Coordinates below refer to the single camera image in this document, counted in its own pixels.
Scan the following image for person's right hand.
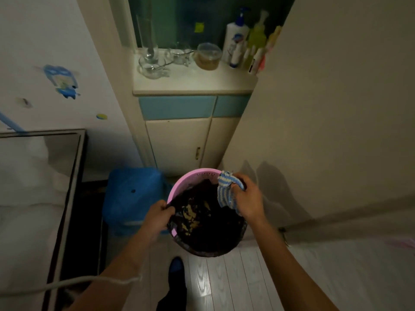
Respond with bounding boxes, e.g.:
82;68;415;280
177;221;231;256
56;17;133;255
231;173;265;222

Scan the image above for person's left hand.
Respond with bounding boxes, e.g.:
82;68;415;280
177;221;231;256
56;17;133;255
143;200;176;237

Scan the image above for blue striped cloth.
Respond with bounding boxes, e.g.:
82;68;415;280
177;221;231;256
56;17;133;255
217;171;245;215

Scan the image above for black trash bag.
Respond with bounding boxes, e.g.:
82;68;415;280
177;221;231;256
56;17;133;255
167;179;248;258

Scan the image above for person's right forearm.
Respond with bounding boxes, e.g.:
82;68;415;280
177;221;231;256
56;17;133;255
249;216;339;311

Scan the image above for person's left forearm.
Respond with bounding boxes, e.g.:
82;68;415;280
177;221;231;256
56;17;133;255
66;223;163;311

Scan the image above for yellowish trash scraps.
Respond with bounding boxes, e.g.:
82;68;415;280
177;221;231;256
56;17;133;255
180;198;212;236

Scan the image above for pink plastic trash bin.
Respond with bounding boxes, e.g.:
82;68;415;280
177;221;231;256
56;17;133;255
166;168;227;238

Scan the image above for blue plastic stool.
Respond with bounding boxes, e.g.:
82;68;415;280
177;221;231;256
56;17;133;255
103;168;172;237

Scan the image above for blue slipper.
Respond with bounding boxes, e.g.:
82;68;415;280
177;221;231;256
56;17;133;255
168;257;185;276

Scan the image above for narrow cream cabinet door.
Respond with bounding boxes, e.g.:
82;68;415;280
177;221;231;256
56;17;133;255
200;117;241;170

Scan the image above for wide cream cabinet door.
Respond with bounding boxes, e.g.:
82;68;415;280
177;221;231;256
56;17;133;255
145;118;212;177

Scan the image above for person's dark trouser leg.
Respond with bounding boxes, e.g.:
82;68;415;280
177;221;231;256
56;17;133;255
156;272;188;311

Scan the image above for narrow blue drawer front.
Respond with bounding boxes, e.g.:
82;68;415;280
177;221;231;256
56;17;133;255
213;95;251;118

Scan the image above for wide blue drawer front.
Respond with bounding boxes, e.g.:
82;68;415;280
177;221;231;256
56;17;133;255
139;96;217;121

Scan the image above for cream cabinet with counter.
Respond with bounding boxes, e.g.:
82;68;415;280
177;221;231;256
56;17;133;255
132;50;259;178

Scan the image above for dark framed glass table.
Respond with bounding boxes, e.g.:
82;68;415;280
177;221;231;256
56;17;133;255
0;128;89;311

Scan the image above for white tube with dark cap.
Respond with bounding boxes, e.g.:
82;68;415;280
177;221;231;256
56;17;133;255
248;48;265;75

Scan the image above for white tube with blue cap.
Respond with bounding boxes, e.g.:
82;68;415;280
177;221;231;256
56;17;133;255
229;42;244;68

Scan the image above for clear lidded plastic container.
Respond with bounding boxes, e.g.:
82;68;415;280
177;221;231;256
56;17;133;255
193;43;223;71

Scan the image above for clear glass pitcher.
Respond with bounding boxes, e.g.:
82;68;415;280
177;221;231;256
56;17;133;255
138;55;171;80

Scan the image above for clear glass cup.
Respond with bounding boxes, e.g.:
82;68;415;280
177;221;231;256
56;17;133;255
166;43;195;67

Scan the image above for white pump bottle blue cap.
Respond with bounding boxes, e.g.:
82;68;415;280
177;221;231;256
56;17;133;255
221;7;250;64

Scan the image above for green pump bottle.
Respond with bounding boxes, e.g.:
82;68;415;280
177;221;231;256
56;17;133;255
247;10;270;59

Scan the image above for yellow bottle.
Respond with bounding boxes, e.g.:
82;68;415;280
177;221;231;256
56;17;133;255
265;26;283;53

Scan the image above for tall clear glass cylinder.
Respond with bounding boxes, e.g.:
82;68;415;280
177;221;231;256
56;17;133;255
136;0;159;64

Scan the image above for dark green mirror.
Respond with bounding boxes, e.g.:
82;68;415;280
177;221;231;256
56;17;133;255
127;0;296;50

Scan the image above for white cable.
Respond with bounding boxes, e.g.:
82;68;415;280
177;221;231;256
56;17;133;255
0;274;143;297

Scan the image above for blue cartoon wall sticker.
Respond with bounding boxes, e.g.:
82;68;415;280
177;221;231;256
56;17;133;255
43;64;81;100

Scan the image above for blue line wall sticker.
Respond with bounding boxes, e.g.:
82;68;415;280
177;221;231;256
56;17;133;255
0;111;25;133

